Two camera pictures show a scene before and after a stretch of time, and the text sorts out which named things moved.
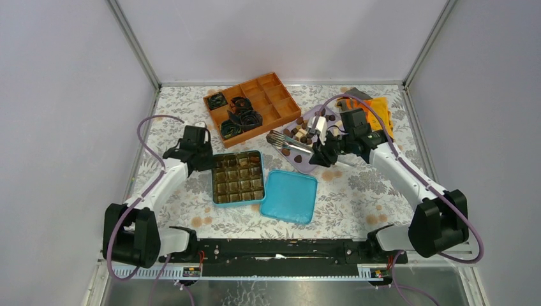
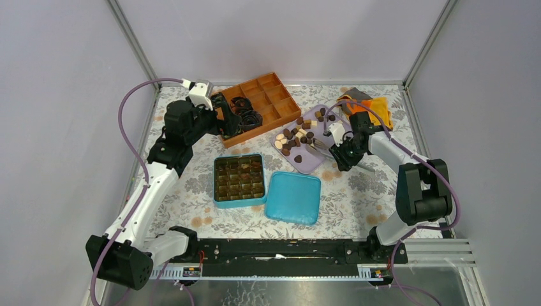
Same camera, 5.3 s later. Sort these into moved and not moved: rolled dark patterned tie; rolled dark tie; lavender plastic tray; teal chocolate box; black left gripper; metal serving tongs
Moved: black left gripper; metal serving tongs
Not moved: rolled dark tie; teal chocolate box; lavender plastic tray; rolled dark patterned tie
